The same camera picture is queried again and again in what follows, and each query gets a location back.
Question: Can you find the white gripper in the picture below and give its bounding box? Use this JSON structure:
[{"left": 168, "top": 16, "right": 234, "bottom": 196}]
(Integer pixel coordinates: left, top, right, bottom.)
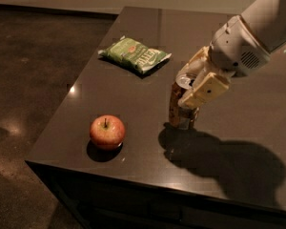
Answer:
[{"left": 175, "top": 15, "right": 270, "bottom": 110}]

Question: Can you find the orange soda can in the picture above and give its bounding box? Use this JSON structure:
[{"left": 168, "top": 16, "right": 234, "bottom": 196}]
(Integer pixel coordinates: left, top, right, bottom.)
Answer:
[{"left": 169, "top": 73, "right": 199, "bottom": 130}]

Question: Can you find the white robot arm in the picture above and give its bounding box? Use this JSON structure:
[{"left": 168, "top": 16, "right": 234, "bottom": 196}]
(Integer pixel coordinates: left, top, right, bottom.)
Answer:
[{"left": 175, "top": 0, "right": 286, "bottom": 110}]

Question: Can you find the red apple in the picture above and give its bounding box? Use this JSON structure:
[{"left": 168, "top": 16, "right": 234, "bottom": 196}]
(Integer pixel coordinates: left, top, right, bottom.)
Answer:
[{"left": 90, "top": 114, "right": 126, "bottom": 151}]

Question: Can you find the green chip bag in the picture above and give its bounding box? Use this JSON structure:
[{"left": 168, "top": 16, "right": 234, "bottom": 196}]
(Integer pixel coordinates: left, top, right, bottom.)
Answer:
[{"left": 98, "top": 36, "right": 172, "bottom": 75}]

